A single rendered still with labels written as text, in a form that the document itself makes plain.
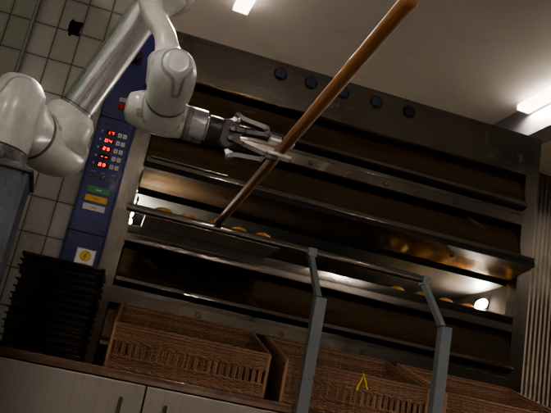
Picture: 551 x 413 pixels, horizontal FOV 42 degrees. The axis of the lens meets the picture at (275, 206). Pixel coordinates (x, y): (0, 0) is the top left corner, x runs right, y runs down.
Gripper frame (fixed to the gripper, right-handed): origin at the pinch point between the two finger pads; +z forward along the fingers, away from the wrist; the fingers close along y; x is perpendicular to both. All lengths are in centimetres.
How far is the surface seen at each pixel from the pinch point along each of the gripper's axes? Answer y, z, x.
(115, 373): 63, -24, -67
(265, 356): 47, 24, -71
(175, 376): 60, -5, -72
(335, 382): 50, 51, -72
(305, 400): 59, 38, -61
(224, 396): 63, 12, -66
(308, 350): 43, 36, -61
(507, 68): -245, 234, -299
